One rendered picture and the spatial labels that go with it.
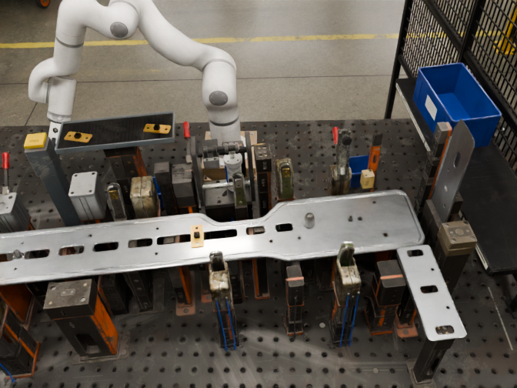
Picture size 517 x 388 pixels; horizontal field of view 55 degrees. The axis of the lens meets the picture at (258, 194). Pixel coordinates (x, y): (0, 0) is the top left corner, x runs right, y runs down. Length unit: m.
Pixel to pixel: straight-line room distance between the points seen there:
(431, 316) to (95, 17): 1.30
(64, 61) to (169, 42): 0.37
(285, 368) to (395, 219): 0.56
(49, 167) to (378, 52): 2.98
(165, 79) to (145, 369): 2.68
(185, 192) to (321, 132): 0.90
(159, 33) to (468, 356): 1.40
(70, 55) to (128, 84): 2.18
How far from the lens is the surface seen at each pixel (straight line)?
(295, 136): 2.26
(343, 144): 1.49
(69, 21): 1.77
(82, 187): 1.60
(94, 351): 1.70
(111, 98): 3.89
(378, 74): 3.94
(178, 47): 1.75
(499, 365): 1.75
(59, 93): 1.98
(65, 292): 1.48
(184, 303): 1.74
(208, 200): 1.66
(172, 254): 1.50
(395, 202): 1.62
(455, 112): 1.94
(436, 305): 1.43
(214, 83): 1.75
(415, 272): 1.47
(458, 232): 1.51
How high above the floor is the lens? 2.19
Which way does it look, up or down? 47 degrees down
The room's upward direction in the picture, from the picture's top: 4 degrees counter-clockwise
